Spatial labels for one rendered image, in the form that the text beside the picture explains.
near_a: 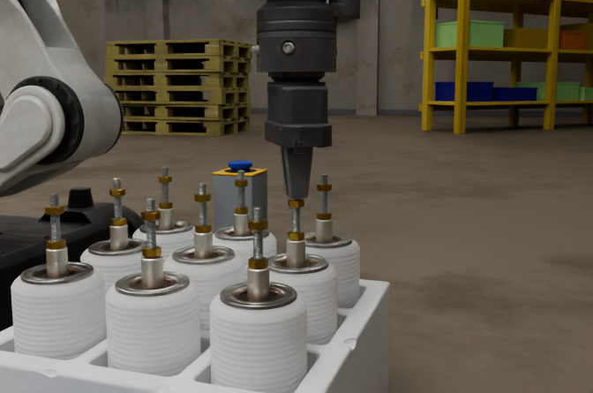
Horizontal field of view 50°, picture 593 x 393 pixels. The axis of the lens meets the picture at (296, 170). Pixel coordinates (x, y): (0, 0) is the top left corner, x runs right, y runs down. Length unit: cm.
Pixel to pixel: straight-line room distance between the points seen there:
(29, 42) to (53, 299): 52
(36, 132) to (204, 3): 939
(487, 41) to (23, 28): 551
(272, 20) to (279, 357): 34
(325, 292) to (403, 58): 882
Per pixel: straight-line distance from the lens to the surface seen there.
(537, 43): 684
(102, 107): 111
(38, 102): 106
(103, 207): 136
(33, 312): 73
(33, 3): 124
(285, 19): 68
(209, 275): 75
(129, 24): 1098
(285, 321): 61
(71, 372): 69
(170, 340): 67
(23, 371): 72
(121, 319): 67
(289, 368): 63
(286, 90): 68
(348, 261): 83
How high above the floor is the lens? 46
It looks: 8 degrees down
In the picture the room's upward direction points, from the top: straight up
